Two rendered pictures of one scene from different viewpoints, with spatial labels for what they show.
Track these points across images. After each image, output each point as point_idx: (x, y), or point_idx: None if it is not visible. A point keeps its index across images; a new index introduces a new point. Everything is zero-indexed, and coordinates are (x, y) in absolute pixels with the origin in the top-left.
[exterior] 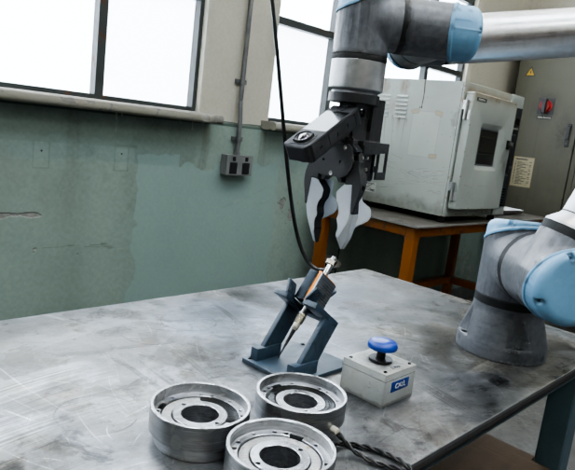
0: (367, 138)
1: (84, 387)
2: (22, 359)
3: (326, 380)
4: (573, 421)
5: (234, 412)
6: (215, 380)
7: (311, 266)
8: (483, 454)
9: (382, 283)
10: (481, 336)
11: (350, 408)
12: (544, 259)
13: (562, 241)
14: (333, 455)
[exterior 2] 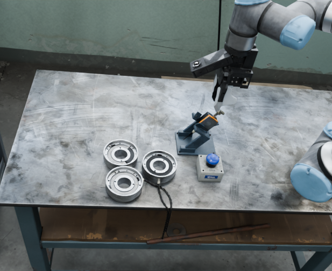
0: (241, 67)
1: (109, 121)
2: (103, 99)
3: (176, 162)
4: None
5: (131, 159)
6: (154, 137)
7: None
8: (307, 215)
9: (322, 108)
10: None
11: (186, 175)
12: (300, 164)
13: (315, 160)
14: (134, 192)
